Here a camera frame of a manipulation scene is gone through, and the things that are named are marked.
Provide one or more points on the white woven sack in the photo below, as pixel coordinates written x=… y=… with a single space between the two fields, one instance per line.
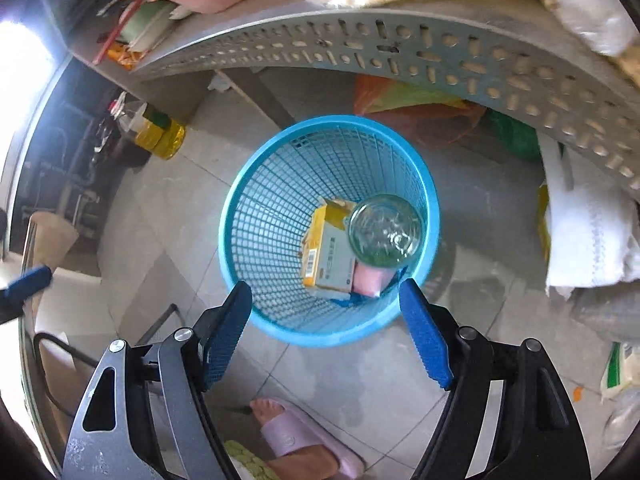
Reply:
x=590 y=240

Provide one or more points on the white translucent bag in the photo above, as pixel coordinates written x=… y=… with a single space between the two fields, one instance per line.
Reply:
x=585 y=5

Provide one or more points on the person's foot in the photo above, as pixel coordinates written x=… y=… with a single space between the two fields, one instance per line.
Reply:
x=265 y=408

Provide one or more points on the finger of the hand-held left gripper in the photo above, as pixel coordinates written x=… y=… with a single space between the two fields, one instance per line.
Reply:
x=32 y=280

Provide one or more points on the pink slipper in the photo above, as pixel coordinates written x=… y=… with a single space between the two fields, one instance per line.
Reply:
x=290 y=432

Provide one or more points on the white printed sack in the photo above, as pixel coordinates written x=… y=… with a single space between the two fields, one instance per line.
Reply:
x=622 y=367

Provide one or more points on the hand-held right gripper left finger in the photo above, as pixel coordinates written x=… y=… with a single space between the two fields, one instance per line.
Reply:
x=227 y=335

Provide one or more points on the orange plastic bag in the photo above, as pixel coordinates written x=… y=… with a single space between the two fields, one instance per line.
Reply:
x=415 y=120

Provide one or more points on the blue mesh plastic basket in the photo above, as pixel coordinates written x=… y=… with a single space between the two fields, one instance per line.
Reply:
x=280 y=185

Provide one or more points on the clear glass jar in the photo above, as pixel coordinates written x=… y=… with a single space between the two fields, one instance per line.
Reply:
x=387 y=230

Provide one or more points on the yellow cardboard box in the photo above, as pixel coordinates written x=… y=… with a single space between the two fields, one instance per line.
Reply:
x=330 y=255

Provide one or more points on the green patterned cloth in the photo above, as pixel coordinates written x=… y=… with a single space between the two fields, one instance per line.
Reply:
x=245 y=460

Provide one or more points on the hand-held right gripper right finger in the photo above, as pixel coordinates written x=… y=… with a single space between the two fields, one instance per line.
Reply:
x=425 y=335

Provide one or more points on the green plastic bag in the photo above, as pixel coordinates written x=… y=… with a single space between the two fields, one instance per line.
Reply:
x=515 y=135

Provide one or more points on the perforated metal shelf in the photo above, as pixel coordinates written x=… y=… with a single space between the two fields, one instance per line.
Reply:
x=450 y=40

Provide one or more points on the orange snack packets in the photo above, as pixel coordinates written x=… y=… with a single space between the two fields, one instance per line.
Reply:
x=122 y=56

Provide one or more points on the yellow cooking oil bottle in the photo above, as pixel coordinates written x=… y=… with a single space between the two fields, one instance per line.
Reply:
x=165 y=137

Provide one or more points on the pink packet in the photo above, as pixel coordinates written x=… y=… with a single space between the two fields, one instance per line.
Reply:
x=370 y=280

